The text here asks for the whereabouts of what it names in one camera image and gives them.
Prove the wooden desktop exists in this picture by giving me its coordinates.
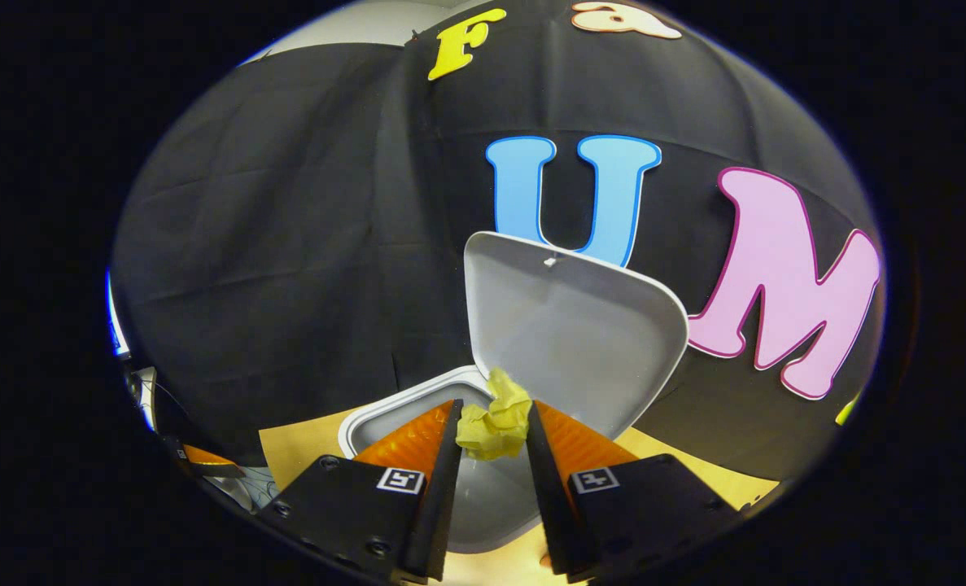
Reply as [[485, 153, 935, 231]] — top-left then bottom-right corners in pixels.
[[259, 405, 780, 586]]

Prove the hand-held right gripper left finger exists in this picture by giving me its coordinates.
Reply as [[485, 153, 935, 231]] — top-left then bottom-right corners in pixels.
[[256, 399, 465, 585]]

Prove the yellow paper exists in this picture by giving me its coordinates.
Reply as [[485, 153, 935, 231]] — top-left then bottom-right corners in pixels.
[[455, 367, 533, 462]]

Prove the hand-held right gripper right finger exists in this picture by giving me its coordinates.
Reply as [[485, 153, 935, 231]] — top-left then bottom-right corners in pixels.
[[526, 400, 748, 584]]

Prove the black backdrop cloth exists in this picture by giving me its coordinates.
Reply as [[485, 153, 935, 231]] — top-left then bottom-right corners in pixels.
[[111, 0, 886, 481]]

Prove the white desktop garbage bin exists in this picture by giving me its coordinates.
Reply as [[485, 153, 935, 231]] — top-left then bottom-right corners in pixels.
[[338, 231, 689, 554]]

